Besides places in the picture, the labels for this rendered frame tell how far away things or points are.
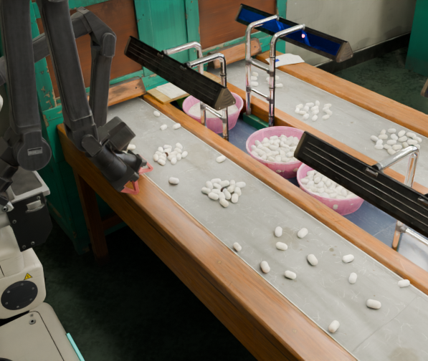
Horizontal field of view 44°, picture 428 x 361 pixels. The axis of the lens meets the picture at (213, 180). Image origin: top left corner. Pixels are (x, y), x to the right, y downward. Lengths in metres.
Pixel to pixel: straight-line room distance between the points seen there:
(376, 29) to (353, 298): 3.44
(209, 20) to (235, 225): 1.21
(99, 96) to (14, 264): 0.58
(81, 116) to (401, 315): 0.95
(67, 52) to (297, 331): 0.86
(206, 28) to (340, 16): 1.91
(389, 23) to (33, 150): 3.94
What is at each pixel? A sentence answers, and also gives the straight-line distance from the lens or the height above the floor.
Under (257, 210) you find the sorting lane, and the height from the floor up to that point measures 0.74.
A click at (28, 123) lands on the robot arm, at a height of 1.31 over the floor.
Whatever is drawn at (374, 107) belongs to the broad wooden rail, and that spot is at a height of 0.76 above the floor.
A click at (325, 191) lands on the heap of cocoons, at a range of 1.87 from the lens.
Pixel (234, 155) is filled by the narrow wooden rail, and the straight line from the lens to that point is 2.00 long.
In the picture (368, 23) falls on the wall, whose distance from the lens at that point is 4.62.
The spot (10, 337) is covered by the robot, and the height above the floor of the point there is 0.28.
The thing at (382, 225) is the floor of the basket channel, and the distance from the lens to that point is 1.86.
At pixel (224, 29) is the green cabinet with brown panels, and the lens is 2.69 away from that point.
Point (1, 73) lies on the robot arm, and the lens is 1.63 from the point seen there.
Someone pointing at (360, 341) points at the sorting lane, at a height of 0.74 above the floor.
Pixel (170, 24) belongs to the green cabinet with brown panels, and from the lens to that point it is 2.49.
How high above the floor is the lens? 1.86
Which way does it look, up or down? 36 degrees down
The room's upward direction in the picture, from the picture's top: 3 degrees counter-clockwise
